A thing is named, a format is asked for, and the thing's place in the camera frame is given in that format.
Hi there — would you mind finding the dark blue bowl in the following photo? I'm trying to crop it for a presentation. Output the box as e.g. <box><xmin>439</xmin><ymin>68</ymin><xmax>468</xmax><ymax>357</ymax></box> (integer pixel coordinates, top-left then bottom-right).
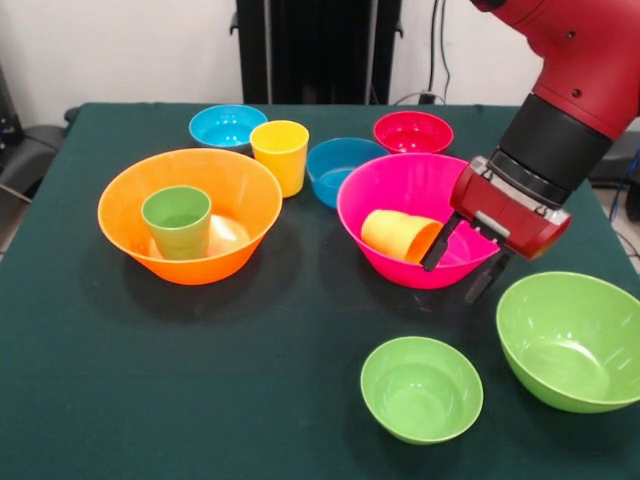
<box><xmin>305</xmin><ymin>137</ymin><xmax>390</xmax><ymax>210</ymax></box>

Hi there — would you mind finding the ridged green cup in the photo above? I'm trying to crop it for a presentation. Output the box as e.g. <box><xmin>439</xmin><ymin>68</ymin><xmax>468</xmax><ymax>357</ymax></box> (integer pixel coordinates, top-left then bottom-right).
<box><xmin>140</xmin><ymin>185</ymin><xmax>213</xmax><ymax>262</ymax></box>

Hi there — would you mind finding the dark green tablecloth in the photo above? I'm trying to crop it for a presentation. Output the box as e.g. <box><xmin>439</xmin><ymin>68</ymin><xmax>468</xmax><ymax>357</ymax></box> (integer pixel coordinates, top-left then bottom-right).
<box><xmin>0</xmin><ymin>102</ymin><xmax>640</xmax><ymax>480</ymax></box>

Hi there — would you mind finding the black wall cable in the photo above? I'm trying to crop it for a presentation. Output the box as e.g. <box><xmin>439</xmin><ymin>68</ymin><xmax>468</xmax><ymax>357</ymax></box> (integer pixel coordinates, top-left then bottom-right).
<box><xmin>426</xmin><ymin>0</ymin><xmax>438</xmax><ymax>97</ymax></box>
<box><xmin>440</xmin><ymin>0</ymin><xmax>452</xmax><ymax>101</ymax></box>

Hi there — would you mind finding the blue cable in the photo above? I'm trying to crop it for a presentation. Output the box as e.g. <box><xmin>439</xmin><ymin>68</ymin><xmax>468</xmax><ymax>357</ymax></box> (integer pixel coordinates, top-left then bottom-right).
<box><xmin>608</xmin><ymin>149</ymin><xmax>640</xmax><ymax>221</ymax></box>

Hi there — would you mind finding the ridged yellow cup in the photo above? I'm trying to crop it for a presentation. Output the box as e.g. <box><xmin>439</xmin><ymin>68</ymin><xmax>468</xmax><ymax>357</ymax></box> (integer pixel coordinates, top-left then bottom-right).
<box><xmin>360</xmin><ymin>208</ymin><xmax>444</xmax><ymax>265</ymax></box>

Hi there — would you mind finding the smooth yellow cup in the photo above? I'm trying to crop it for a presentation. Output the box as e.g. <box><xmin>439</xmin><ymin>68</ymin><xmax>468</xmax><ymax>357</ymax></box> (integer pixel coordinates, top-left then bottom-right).
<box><xmin>248</xmin><ymin>119</ymin><xmax>310</xmax><ymax>199</ymax></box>

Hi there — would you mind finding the grey cable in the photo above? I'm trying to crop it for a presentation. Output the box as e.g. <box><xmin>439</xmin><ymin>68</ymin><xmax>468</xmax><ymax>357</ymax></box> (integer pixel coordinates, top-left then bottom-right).
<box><xmin>393</xmin><ymin>91</ymin><xmax>447</xmax><ymax>106</ymax></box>

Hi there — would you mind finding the large orange bowl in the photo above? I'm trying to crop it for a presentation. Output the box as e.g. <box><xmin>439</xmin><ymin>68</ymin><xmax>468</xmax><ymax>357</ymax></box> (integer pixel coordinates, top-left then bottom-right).
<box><xmin>97</xmin><ymin>148</ymin><xmax>284</xmax><ymax>287</ymax></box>

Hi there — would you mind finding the large pink bowl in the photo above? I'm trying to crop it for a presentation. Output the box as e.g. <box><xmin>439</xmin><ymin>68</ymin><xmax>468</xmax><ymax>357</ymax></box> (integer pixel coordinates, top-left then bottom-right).
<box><xmin>336</xmin><ymin>152</ymin><xmax>502</xmax><ymax>291</ymax></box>

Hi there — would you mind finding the small light blue bowl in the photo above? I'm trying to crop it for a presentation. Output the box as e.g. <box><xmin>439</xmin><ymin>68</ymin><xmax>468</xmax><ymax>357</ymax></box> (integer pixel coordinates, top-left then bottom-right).
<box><xmin>188</xmin><ymin>103</ymin><xmax>270</xmax><ymax>154</ymax></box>

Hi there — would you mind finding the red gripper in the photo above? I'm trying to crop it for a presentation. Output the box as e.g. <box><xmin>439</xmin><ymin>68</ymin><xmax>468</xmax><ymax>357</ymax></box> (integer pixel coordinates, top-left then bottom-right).
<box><xmin>420</xmin><ymin>155</ymin><xmax>573</xmax><ymax>305</ymax></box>

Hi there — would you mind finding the small green bowl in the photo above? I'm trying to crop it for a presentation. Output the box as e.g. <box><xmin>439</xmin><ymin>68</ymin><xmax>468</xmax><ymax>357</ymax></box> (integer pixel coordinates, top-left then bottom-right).
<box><xmin>360</xmin><ymin>336</ymin><xmax>485</xmax><ymax>446</ymax></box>

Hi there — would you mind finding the small red bowl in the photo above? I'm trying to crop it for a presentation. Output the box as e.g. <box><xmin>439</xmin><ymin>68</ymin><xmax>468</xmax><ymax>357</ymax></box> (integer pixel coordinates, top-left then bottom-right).
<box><xmin>372</xmin><ymin>110</ymin><xmax>455</xmax><ymax>155</ymax></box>

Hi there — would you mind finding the large green bowl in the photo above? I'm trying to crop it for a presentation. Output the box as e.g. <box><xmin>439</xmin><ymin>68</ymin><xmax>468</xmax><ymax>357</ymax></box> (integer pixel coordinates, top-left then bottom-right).
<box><xmin>495</xmin><ymin>271</ymin><xmax>640</xmax><ymax>415</ymax></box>

